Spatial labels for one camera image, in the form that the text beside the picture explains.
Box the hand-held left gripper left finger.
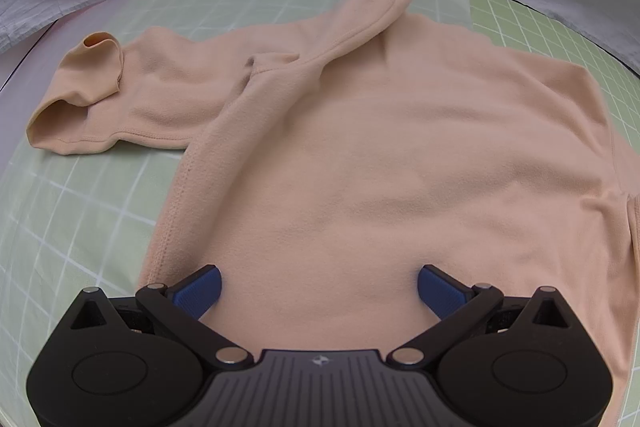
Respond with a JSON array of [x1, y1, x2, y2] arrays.
[[60, 265, 253, 370]]

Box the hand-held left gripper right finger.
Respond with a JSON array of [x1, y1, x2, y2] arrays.
[[387, 265, 581, 370]]

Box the beige sweater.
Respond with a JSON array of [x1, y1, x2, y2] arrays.
[[27, 0, 640, 427]]

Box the green grid mat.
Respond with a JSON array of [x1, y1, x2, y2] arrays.
[[0, 0, 640, 427]]

